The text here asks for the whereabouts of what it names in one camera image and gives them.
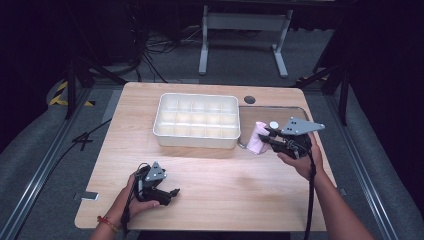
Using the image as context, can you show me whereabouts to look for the hand-held gripper cable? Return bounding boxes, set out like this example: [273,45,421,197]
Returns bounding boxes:
[287,139,318,240]
[119,162,150,236]

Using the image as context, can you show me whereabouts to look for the person's right hand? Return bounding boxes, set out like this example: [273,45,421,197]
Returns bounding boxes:
[276,132,325,182]

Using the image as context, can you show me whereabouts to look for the red string bracelet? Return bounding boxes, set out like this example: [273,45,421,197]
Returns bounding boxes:
[96,215,120,234]

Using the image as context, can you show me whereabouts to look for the yellow black floor tape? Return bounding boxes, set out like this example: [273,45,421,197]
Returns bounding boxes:
[48,80,97,108]

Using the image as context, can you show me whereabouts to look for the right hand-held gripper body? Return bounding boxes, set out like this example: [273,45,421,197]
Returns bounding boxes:
[270,116,326,161]

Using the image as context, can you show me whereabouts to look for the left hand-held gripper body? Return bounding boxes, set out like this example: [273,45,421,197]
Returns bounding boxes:
[132,161,172,205]

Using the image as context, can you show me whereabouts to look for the black tripod stand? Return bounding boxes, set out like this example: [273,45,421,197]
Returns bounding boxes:
[62,0,128,121]
[292,13,355,128]

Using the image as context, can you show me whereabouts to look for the aluminium floor rail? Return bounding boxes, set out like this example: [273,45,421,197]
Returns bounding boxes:
[0,85,93,240]
[323,93,403,240]

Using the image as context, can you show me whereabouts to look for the right hand-held gripper cable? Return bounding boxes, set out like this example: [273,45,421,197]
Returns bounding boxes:
[287,139,318,240]

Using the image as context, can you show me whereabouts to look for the person's left hand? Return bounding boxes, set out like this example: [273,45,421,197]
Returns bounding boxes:
[107,172,162,229]

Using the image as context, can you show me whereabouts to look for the pink sock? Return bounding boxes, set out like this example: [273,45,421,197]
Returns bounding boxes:
[246,120,271,156]

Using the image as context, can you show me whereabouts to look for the black tape floor mark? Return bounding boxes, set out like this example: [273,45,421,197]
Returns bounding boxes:
[71,131,95,152]

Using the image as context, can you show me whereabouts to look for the white divided storage box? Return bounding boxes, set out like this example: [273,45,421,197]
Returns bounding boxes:
[152,92,242,150]

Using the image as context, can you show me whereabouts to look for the left hand-held gripper cable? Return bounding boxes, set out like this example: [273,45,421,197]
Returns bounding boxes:
[119,162,150,236]

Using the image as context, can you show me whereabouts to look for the bundle of black floor cables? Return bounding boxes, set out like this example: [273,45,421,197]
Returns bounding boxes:
[131,24,205,84]

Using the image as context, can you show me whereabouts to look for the grey metal table frame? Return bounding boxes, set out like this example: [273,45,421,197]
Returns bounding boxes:
[198,4,295,80]

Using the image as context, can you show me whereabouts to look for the thin black floor cable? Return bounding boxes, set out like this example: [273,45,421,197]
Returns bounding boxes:
[49,117,113,168]

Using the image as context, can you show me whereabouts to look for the grey tape piece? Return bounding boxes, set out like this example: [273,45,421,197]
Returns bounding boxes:
[73,190,100,202]

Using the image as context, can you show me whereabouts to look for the clear plastic lid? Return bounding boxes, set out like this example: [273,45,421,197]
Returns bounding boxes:
[237,105,315,150]

